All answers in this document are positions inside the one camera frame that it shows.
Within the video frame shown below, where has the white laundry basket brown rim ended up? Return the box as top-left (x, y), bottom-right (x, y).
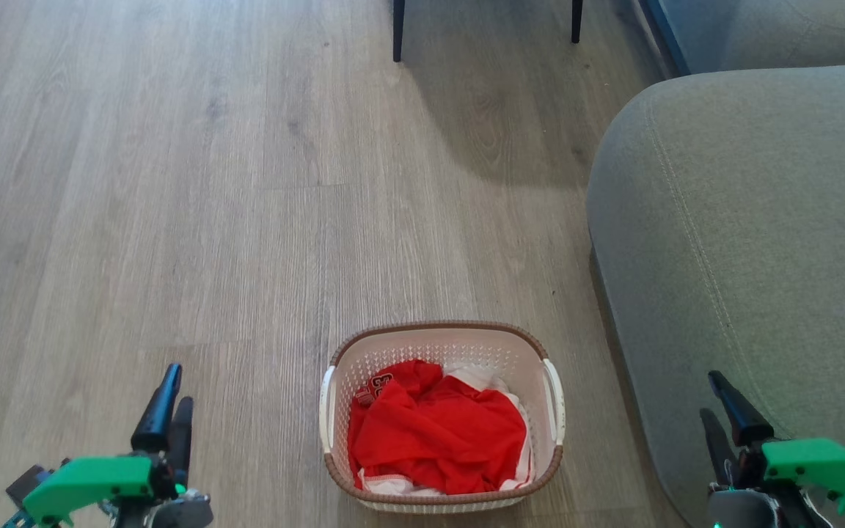
top-left (318, 320), bottom-right (566, 513)

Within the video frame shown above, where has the white garment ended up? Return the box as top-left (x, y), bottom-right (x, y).
top-left (356, 363), bottom-right (538, 496)

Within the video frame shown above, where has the grey sofa cushion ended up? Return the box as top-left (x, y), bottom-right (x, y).
top-left (659, 0), bottom-right (845, 75)

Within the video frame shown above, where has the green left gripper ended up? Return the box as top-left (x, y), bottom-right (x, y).
top-left (22, 363), bottom-right (194, 527)

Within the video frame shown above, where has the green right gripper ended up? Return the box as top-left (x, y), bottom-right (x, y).
top-left (699, 370), bottom-right (845, 518)

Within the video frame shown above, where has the red garment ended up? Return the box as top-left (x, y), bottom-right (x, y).
top-left (348, 359), bottom-right (528, 496)

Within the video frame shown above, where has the grey fabric sofa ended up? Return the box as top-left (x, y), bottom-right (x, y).
top-left (586, 62), bottom-right (845, 528)

